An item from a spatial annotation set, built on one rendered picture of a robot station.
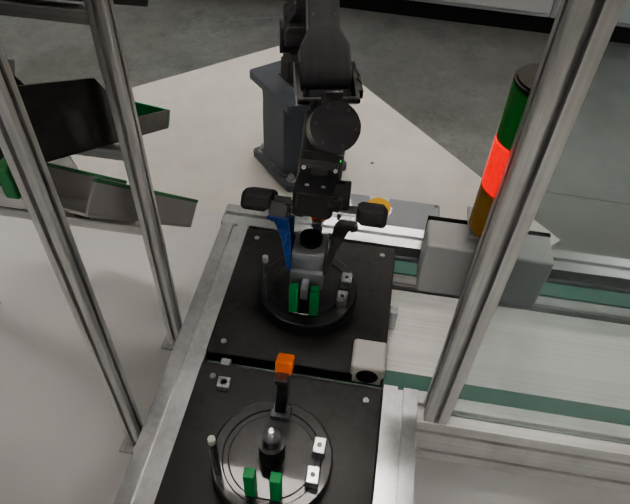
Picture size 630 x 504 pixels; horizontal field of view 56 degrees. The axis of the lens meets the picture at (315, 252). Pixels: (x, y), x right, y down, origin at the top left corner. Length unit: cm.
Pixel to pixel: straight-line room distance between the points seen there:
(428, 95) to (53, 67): 195
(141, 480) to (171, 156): 74
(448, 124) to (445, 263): 242
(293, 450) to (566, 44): 51
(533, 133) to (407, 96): 270
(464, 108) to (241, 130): 193
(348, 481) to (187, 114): 95
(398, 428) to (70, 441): 45
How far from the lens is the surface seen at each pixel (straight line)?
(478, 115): 311
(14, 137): 50
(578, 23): 43
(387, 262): 92
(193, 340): 85
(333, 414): 77
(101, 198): 72
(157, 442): 78
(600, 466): 88
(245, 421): 74
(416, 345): 90
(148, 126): 76
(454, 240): 59
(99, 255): 112
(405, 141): 136
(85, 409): 94
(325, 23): 77
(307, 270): 79
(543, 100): 45
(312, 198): 69
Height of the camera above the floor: 165
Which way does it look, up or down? 47 degrees down
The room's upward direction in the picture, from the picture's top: 3 degrees clockwise
